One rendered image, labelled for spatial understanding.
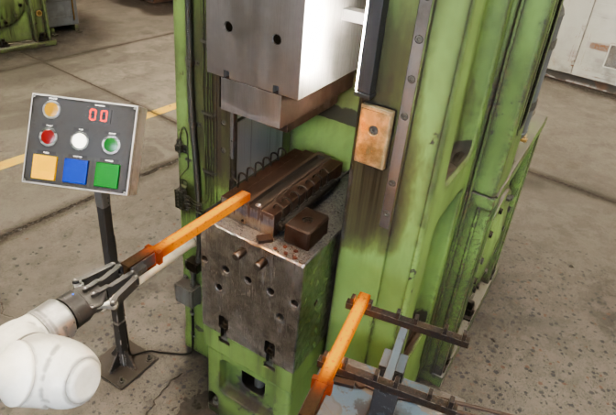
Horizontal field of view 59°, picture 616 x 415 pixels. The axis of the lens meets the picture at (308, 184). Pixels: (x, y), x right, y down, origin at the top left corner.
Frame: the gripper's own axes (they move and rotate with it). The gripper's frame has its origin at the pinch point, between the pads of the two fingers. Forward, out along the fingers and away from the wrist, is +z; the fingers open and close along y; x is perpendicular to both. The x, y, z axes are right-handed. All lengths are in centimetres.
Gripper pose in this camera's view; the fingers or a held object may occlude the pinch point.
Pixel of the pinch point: (139, 263)
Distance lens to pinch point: 132.7
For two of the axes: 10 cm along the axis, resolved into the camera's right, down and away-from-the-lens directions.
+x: 0.7, -8.5, -5.2
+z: 5.2, -4.1, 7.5
